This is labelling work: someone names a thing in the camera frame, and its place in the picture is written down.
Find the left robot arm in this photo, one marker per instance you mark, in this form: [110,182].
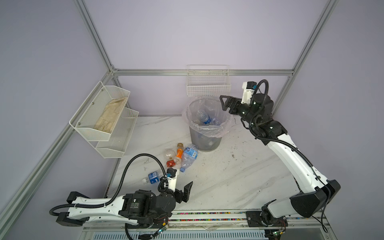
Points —
[142,209]

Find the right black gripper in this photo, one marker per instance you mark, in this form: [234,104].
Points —
[232,102]

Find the beige cloth in shelf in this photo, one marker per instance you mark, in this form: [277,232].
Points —
[110,115]

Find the grey mesh waste bin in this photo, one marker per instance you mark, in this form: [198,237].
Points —
[204,143]

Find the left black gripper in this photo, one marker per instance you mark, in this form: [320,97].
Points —
[186,193]

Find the white mesh lower shelf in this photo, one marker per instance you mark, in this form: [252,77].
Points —
[116,146]

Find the red cap round bottle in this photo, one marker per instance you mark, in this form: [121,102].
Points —
[170,163]

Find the white wire wall basket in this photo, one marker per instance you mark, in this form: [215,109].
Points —
[208,80]

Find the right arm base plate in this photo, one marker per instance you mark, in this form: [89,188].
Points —
[264,219]

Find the crushed clear round bottle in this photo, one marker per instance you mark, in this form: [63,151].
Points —
[169,154]

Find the crushed bottle blue label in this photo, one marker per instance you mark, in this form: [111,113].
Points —
[189,156]

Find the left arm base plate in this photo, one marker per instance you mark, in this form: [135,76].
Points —
[151,221]

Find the blue cap water bottle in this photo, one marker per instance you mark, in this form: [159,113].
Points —
[153,177]

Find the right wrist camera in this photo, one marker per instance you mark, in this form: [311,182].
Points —
[248,91]

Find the clear plastic bin liner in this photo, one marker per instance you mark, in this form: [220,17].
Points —
[214,108]

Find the orange label juice bottle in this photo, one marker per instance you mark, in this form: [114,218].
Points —
[179,153]

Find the clear bottle white cap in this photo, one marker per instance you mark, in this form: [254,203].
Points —
[218,120]

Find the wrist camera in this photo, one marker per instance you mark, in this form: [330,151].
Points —
[248,91]
[172,175]

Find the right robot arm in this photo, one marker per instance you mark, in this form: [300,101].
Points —
[316,191]

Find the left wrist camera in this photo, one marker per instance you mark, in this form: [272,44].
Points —
[172,175]

